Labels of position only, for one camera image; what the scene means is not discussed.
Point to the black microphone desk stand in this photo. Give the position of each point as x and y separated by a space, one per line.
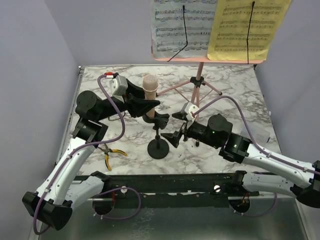
157 148

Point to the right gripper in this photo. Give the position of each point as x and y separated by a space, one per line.
182 132

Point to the clear plastic compartment box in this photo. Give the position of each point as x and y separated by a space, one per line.
261 135

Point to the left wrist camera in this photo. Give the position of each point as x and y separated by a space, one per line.
118 84

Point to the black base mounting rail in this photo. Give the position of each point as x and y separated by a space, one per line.
171 190

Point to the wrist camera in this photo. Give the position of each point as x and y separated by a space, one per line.
118 84
188 112

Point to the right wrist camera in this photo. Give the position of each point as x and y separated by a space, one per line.
188 112

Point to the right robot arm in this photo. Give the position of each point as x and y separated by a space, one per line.
281 175

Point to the yellow sheet music paper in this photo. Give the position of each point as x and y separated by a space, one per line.
243 30

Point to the pink perforated music stand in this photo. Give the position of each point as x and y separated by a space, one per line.
198 80

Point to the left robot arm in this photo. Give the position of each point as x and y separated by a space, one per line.
55 200

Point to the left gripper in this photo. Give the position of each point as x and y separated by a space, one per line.
134 100

